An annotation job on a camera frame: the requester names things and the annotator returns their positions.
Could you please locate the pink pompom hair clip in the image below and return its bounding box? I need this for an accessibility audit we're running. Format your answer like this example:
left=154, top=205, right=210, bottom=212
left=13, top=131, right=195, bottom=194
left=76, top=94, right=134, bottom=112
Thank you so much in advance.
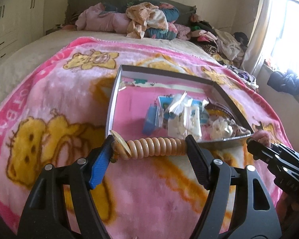
left=252, top=130, right=272, bottom=147

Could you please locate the white hair clip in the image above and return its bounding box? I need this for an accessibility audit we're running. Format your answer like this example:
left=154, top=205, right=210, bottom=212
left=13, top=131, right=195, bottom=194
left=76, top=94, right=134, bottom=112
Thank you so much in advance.
left=167, top=105, right=202, bottom=141

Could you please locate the open cardboard jewelry box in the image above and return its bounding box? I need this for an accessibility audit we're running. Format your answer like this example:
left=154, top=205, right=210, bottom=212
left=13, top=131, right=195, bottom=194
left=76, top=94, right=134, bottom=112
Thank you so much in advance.
left=106, top=65, right=253, bottom=145

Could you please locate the clear plastic bag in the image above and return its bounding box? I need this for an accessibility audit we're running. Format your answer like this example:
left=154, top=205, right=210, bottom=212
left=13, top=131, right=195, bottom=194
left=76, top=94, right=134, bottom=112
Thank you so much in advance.
left=167, top=91, right=193, bottom=115

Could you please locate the dark cloth on windowsill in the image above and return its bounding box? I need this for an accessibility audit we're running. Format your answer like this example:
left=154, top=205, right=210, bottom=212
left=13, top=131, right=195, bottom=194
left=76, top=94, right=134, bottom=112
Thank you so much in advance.
left=267, top=70, right=299, bottom=96

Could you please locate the pink cartoon fleece blanket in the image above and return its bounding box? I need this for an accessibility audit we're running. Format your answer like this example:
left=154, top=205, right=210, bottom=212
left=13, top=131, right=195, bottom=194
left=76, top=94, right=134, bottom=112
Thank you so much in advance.
left=0, top=36, right=292, bottom=239

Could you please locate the small blue plastic case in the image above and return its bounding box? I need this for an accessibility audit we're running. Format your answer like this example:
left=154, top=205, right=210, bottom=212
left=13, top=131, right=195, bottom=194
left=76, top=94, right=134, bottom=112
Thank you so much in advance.
left=143, top=105, right=160, bottom=136

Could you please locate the blue printed card packet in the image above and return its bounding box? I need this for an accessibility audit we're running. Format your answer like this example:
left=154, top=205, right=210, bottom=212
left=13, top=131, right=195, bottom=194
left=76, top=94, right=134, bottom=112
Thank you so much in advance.
left=158, top=94, right=209, bottom=125

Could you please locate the cream window curtain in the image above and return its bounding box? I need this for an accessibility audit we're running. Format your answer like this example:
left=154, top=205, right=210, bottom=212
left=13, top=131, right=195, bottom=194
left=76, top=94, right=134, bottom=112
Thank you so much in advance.
left=241, top=0, right=273, bottom=77

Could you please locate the pile of clothes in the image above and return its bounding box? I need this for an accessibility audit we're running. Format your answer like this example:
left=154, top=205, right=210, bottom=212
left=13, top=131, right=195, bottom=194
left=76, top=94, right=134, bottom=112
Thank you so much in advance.
left=175, top=14, right=259, bottom=92

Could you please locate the bed with beige cover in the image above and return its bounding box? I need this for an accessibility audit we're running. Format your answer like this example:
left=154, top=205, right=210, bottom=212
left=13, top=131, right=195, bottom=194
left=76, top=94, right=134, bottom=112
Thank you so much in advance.
left=0, top=30, right=220, bottom=104

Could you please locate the pink lilac garment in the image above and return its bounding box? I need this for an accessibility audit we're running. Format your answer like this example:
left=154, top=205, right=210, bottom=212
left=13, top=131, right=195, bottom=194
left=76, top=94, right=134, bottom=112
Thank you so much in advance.
left=75, top=3, right=131, bottom=34

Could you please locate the orange floral cloth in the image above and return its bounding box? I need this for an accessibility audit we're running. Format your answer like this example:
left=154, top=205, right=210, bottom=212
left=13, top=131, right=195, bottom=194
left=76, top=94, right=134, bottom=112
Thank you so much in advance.
left=126, top=2, right=168, bottom=39

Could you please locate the dark green headboard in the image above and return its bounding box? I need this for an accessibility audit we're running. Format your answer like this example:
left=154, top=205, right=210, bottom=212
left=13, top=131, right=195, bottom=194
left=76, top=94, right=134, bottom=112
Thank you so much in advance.
left=64, top=0, right=197, bottom=26

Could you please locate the cream built-in wardrobe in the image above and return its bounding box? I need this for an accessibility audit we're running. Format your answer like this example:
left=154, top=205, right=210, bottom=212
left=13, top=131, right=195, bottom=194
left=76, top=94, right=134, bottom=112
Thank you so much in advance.
left=0, top=0, right=45, bottom=65

